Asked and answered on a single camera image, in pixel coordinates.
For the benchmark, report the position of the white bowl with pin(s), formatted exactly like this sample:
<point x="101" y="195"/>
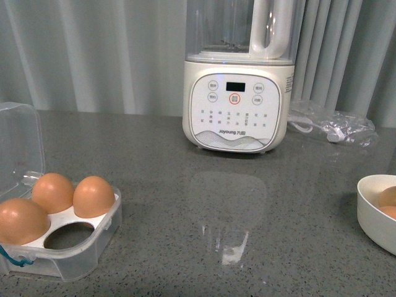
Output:
<point x="378" y="226"/>

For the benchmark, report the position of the clear plastic bag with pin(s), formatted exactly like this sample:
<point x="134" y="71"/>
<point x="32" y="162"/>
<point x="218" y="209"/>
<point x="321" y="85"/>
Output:
<point x="317" y="122"/>

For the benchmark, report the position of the brown egg in bowl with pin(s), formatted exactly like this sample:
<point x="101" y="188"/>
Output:
<point x="388" y="197"/>
<point x="389" y="210"/>

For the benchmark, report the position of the brown egg back right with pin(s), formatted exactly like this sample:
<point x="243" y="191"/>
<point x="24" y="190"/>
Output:
<point x="93" y="197"/>

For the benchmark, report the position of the brown egg back left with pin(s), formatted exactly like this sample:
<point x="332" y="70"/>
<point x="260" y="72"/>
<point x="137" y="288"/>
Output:
<point x="53" y="192"/>

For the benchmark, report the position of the white Joyoung blender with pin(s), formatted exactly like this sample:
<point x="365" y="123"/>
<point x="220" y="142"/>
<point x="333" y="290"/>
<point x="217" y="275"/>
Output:
<point x="238" y="73"/>

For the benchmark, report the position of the brown egg front left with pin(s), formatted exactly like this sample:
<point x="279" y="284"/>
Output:
<point x="22" y="221"/>

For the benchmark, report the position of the blue rubber band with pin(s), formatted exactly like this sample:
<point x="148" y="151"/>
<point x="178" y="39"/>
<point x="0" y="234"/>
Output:
<point x="19" y="263"/>

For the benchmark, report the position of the clear plastic egg box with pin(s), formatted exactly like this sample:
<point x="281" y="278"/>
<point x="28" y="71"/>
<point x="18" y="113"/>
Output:
<point x="70" y="249"/>

